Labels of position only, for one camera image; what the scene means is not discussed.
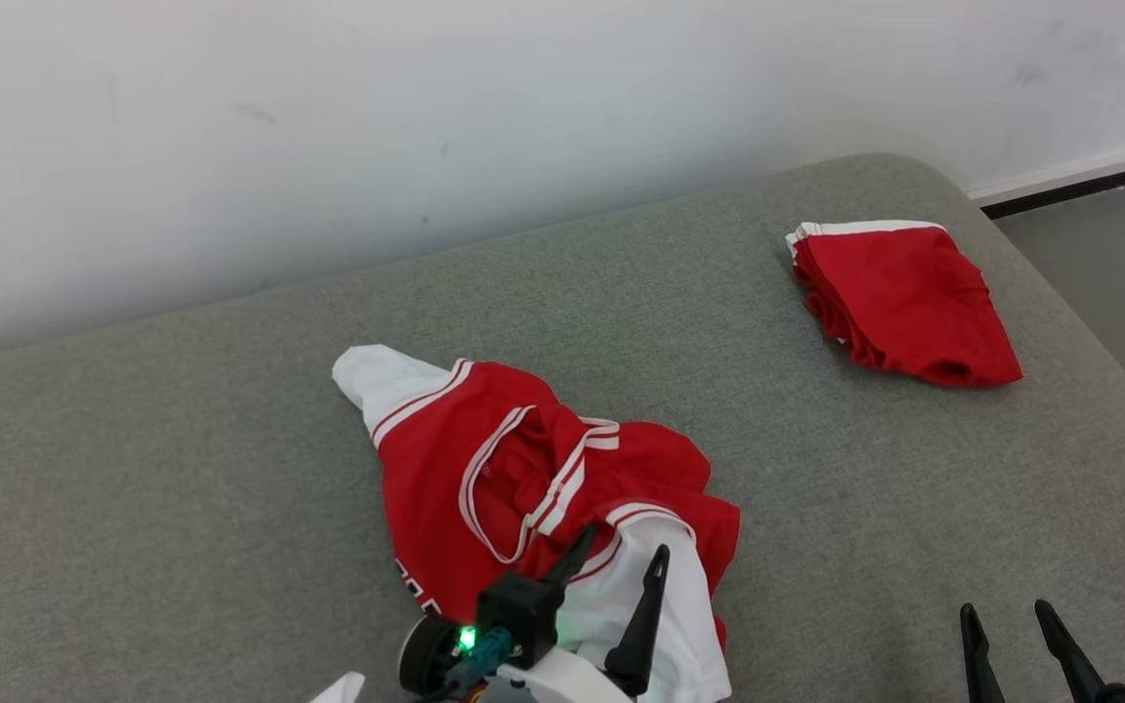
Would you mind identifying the red shorts with white waistband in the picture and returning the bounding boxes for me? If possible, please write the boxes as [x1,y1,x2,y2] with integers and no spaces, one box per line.
[785,220,1024,389]

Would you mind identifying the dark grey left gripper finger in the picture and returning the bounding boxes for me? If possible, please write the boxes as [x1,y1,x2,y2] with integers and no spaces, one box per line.
[543,524,601,592]
[606,544,671,697]

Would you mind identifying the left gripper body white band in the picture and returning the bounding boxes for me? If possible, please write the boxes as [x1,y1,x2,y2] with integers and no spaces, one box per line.
[398,613,637,703]

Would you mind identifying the white wall baseboard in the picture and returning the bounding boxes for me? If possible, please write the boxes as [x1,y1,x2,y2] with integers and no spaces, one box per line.
[968,137,1125,218]

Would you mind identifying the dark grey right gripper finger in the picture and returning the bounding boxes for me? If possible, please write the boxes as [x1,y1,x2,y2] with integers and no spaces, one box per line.
[1033,599,1110,703]
[960,603,1005,703]

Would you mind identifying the red and white striped jersey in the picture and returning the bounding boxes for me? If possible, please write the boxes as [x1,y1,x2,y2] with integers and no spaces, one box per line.
[331,344,742,703]

